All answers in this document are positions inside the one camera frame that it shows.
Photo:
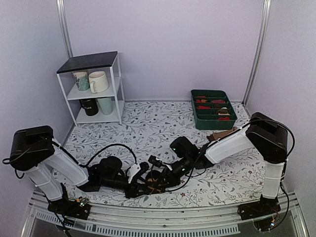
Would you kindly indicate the brown tan argyle sock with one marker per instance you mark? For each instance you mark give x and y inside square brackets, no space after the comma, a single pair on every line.
[157,182]

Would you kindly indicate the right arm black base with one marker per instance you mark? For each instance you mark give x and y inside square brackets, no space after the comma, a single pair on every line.
[264,206]

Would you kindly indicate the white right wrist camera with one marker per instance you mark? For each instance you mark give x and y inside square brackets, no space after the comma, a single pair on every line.
[158,165]

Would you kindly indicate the teal patterned mug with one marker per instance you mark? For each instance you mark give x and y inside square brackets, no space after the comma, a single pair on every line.
[81,80]

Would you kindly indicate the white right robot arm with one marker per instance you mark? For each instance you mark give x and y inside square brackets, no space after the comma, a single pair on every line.
[267,136]

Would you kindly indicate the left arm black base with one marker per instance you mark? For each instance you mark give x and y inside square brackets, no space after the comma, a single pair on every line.
[79,208]

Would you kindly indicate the black mug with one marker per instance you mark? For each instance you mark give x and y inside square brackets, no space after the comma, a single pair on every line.
[90,106]

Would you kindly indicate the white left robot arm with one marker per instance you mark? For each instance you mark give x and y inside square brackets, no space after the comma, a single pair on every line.
[34,151]

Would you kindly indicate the white shelf black top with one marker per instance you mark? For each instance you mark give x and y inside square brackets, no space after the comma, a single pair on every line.
[107,62]

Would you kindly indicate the red rolled sock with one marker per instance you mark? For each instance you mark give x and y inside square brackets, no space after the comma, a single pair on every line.
[203,107]

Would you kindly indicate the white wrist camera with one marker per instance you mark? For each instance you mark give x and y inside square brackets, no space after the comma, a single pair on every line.
[158,165]
[132,171]

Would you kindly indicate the mint green cup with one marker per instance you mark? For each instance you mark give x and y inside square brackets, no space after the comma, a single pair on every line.
[105,105]

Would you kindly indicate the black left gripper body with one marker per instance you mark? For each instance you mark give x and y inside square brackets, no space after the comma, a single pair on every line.
[106,182]

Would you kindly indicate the green divided organizer tray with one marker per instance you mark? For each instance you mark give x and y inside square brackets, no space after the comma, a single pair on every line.
[207,119]

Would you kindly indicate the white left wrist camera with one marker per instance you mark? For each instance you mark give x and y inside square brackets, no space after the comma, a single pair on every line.
[132,171]

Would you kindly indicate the brown cream rolled sock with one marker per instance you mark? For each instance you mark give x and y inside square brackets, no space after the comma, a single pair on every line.
[223,111]

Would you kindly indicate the floral patterned table mat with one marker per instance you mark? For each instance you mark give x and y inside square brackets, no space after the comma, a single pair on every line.
[147,129]

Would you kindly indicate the plain brown sock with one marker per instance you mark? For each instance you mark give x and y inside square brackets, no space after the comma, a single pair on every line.
[218,135]

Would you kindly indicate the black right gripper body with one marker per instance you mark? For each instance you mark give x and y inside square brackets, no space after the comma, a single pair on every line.
[176,180]

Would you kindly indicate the cream white mug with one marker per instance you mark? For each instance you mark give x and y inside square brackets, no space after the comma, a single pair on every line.
[98,81]

